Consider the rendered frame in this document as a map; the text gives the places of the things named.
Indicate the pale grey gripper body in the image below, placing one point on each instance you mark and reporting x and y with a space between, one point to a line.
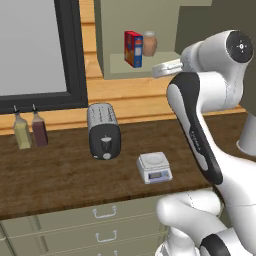
164 69

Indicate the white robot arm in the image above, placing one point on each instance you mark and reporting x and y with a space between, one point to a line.
230 186

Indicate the red and blue food box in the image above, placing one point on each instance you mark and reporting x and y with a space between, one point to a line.
136 50

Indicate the olive cabinet door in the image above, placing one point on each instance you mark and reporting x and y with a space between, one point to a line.
203 20

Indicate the white digital scale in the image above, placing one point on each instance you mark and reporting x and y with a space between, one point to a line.
154 166

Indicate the brown jar with pale lid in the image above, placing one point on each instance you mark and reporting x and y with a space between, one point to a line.
150 44

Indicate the silver and black toaster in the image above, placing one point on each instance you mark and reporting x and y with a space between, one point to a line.
104 133

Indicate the black framed window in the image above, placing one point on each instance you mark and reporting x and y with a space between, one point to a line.
75 53

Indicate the white tapered appliance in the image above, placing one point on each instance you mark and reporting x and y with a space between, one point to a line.
248 138

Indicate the dark red sauce bottle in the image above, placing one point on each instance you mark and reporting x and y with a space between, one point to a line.
40 131

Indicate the yellow oil bottle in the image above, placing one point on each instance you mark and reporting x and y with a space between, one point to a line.
22 133

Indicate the olive drawer front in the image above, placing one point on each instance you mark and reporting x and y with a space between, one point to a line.
70 218
66 238
140 248

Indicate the olive base cupboard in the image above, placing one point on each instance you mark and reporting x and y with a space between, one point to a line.
16 240

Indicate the olive open wall cabinet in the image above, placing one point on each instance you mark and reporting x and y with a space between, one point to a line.
110 36

